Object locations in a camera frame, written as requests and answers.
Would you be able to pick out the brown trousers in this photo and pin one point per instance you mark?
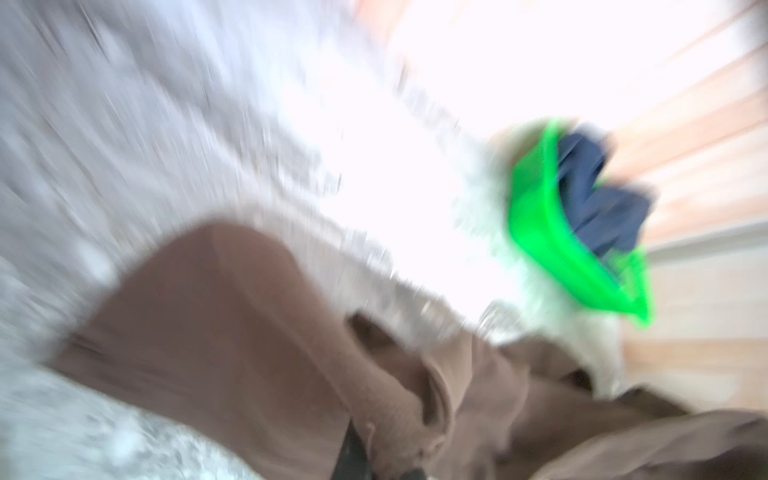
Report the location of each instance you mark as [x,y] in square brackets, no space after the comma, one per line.
[220,330]

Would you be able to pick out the navy blue trousers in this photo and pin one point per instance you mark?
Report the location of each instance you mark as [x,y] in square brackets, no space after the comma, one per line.
[606,217]

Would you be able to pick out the green plastic basket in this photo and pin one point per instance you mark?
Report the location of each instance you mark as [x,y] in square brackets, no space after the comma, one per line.
[538,226]

